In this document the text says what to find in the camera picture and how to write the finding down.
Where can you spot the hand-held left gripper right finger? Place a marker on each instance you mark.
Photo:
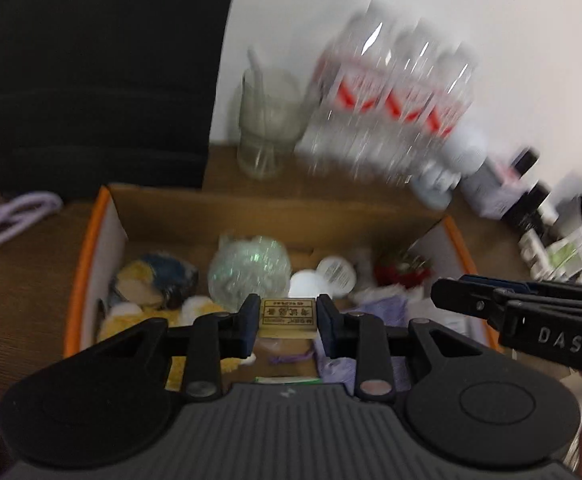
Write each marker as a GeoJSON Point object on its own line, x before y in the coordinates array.
{"type": "Point", "coordinates": [326, 325]}

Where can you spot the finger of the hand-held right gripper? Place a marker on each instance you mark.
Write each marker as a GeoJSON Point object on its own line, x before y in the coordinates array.
{"type": "Point", "coordinates": [466, 300]}
{"type": "Point", "coordinates": [521, 285]}

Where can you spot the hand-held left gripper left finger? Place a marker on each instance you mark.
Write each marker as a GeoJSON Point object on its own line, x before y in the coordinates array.
{"type": "Point", "coordinates": [248, 325]}

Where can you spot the yellow eraser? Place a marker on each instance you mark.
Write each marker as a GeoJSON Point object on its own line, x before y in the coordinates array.
{"type": "Point", "coordinates": [288, 317]}

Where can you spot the white round puck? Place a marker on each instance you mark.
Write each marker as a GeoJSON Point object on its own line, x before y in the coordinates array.
{"type": "Point", "coordinates": [306, 285]}

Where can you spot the clear jar with white cap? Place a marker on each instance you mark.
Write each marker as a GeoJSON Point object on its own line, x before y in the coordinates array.
{"type": "Point", "coordinates": [336, 272]}

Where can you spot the iridescent organza bag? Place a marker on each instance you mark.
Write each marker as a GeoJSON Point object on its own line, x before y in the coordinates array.
{"type": "Point", "coordinates": [246, 270]}

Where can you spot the red and green flower brooch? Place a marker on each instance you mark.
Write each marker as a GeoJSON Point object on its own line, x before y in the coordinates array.
{"type": "Point", "coordinates": [396, 272]}

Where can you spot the dark blue fuzzy item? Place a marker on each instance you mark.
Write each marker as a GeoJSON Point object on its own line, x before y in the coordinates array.
{"type": "Point", "coordinates": [171, 277]}

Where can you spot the white and yellow plush sheep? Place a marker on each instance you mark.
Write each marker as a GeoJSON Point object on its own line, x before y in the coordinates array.
{"type": "Point", "coordinates": [126, 310]}

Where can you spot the red cardboard box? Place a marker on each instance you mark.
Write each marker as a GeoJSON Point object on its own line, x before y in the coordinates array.
{"type": "Point", "coordinates": [171, 210]}

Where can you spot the white power strip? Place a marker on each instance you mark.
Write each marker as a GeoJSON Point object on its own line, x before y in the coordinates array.
{"type": "Point", "coordinates": [561, 255]}

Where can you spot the small black bottle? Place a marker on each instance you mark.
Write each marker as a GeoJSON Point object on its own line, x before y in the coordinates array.
{"type": "Point", "coordinates": [525, 161]}
{"type": "Point", "coordinates": [531, 207]}

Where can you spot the pale tin box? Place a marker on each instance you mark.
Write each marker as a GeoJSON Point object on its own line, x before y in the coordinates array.
{"type": "Point", "coordinates": [493, 190]}

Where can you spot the white round robot figure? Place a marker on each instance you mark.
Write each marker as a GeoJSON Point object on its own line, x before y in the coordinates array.
{"type": "Point", "coordinates": [456, 160]}

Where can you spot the clear water bottle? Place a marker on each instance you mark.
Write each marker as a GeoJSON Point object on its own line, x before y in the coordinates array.
{"type": "Point", "coordinates": [341, 100]}
{"type": "Point", "coordinates": [446, 110]}
{"type": "Point", "coordinates": [401, 110]}

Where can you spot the clear glass cup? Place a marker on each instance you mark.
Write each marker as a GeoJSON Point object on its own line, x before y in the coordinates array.
{"type": "Point", "coordinates": [271, 125]}

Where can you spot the black paper bag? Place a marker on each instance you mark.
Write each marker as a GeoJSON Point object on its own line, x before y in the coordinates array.
{"type": "Point", "coordinates": [96, 60]}

